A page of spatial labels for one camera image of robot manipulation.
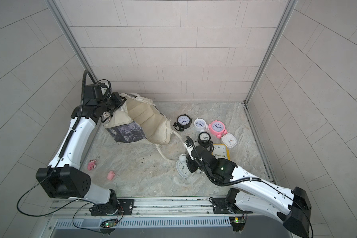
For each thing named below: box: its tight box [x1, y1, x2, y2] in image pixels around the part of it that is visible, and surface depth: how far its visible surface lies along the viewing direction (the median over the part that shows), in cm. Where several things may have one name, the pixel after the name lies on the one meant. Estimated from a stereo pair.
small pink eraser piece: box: [106, 170, 116, 181], surface depth 81 cm
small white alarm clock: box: [221, 132, 238, 148], surface depth 93 cm
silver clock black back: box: [176, 153, 190, 179], surface depth 79 cm
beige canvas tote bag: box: [103, 93, 186, 163], surface depth 86 cm
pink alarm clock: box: [208, 119, 229, 140], surface depth 101 cm
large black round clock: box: [173, 113, 193, 133], surface depth 104 cm
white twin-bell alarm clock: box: [192, 118, 209, 133], surface depth 101 cm
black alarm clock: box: [197, 131, 213, 149], surface depth 95 cm
